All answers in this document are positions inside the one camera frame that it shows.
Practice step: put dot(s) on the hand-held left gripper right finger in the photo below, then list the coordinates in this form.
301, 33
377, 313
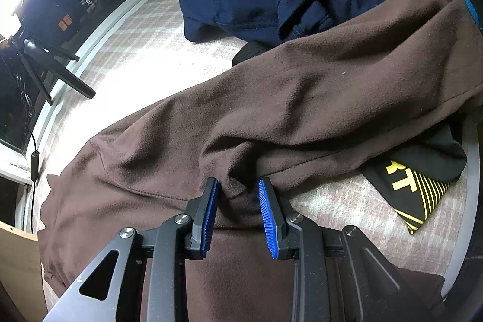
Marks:
268, 220

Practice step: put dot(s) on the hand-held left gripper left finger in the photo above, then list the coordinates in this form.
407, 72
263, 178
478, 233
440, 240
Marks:
209, 220

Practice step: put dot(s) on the brown fleece garment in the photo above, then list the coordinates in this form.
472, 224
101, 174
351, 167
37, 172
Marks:
302, 95

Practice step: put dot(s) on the black garment with yellow print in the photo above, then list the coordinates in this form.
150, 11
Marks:
419, 178

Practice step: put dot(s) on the light wooden panel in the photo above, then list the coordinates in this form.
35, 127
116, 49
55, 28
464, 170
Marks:
19, 269

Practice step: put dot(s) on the black light tripod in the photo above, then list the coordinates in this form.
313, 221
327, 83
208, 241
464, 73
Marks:
56, 69

